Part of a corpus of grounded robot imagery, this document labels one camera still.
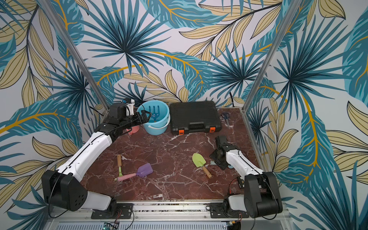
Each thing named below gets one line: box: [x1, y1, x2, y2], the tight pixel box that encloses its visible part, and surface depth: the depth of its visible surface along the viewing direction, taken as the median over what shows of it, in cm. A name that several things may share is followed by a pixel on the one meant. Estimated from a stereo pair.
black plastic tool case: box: [169, 100, 222, 136], surface depth 105 cm
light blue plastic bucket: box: [136, 100, 171, 136], surface depth 100 cm
